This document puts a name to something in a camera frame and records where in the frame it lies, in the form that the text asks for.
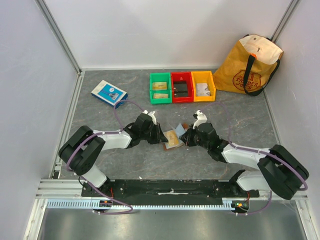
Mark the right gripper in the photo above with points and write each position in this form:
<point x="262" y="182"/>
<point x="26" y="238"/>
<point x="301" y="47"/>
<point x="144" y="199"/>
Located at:
<point x="190" y="138"/>

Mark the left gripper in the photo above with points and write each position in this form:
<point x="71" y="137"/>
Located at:
<point x="159" y="137"/>

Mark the gold VIP card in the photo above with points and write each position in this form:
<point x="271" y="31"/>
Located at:
<point x="173" y="140"/>

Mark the brown leather card holder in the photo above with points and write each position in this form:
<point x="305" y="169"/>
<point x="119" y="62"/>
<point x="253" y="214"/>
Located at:
<point x="180" y="129"/>

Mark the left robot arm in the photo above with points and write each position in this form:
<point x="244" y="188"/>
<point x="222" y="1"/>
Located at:
<point x="82" y="149"/>

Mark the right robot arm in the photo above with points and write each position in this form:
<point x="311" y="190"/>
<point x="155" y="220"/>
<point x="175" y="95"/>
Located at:
<point x="278" y="170"/>

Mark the gold card lower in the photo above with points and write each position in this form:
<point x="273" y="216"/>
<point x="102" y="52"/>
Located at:
<point x="160" y="96"/>

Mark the black cards in red bin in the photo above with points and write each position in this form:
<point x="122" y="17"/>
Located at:
<point x="180" y="89"/>

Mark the silver card in yellow bin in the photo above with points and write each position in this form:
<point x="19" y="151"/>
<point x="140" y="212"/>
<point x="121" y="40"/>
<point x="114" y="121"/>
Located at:
<point x="202" y="89"/>

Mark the gold card upper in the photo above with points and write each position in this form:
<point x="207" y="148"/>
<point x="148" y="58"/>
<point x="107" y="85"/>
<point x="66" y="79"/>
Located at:
<point x="159" y="86"/>

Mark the red plastic bin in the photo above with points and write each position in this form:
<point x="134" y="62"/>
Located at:
<point x="183" y="76"/>

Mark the green plastic bin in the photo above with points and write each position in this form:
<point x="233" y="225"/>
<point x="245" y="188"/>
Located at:
<point x="160" y="77"/>

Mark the yellow plastic bin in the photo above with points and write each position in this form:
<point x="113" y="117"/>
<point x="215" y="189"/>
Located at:
<point x="204" y="76"/>

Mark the blue and white box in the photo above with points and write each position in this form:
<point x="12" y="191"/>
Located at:
<point x="109" y="94"/>

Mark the yellow Trader Joe's tote bag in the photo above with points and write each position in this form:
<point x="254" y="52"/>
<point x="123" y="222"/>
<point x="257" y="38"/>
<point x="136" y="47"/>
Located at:
<point x="249" y="66"/>

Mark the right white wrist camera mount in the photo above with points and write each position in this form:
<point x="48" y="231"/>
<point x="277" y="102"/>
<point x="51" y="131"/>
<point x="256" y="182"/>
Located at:
<point x="200" y="118"/>

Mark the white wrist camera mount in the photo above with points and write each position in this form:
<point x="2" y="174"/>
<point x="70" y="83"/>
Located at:
<point x="152" y="115"/>
<point x="200" y="118"/>

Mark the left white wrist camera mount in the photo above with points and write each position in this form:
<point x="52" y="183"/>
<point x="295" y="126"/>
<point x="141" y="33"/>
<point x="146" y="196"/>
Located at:
<point x="152" y="115"/>

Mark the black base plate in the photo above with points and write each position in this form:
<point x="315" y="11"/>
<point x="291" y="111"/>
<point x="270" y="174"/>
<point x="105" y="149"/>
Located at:
<point x="174" y="191"/>

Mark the slotted cable duct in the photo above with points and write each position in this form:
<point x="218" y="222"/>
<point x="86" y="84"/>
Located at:
<point x="101" y="204"/>

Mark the aluminium frame rail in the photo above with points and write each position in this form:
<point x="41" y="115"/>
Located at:
<point x="72" y="189"/>

